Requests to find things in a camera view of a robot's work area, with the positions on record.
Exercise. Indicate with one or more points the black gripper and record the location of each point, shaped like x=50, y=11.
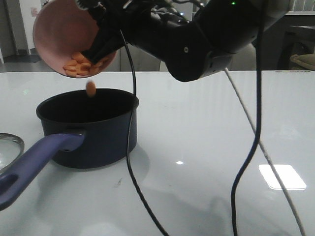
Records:
x=117, y=22

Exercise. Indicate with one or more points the orange ham slices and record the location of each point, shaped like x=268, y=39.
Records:
x=80, y=66

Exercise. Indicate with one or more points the pink plastic bowl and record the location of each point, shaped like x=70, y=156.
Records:
x=57, y=33

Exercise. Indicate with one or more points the glass pot lid blue knob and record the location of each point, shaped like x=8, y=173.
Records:
x=11, y=148

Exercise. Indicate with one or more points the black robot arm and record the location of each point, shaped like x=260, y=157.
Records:
x=191, y=49

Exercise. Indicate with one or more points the falling orange ham slice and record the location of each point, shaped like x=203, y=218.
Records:
x=90, y=89

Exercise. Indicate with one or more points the dark blue saucepan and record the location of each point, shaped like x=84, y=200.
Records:
x=79, y=132

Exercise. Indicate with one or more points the dark grey counter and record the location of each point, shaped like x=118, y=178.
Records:
x=291, y=35

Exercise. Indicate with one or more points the olive cushion at right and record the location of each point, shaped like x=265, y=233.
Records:
x=306, y=61

